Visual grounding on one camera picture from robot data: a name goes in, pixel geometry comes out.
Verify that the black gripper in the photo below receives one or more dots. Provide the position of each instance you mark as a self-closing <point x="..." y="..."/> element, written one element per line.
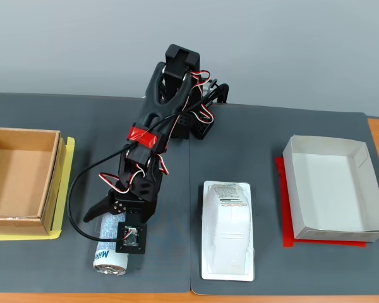
<point x="119" y="208"/>

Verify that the white blue snack tube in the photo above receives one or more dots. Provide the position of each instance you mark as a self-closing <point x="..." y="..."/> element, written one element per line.
<point x="109" y="260"/>

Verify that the brown cardboard box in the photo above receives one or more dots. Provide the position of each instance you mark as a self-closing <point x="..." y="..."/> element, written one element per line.
<point x="19" y="180"/>

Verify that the white paper box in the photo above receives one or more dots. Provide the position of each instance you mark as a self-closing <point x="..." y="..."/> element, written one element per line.
<point x="331" y="189"/>

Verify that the yellow paper sheet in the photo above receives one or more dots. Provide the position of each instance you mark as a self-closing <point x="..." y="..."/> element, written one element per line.
<point x="68" y="176"/>

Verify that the grey table mat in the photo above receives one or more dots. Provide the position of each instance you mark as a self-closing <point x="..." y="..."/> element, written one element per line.
<point x="265" y="132"/>
<point x="98" y="142"/>

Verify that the red tape band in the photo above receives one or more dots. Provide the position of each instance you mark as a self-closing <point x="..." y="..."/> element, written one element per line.
<point x="143" y="137"/>

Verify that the white plastic blister package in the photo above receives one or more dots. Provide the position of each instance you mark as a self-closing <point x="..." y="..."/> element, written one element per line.
<point x="229" y="233"/>

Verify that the red paper sheet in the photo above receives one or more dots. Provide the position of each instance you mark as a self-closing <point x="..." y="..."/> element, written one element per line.
<point x="287" y="235"/>

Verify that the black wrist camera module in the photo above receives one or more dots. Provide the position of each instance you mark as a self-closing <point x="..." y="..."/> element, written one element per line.
<point x="131" y="238"/>

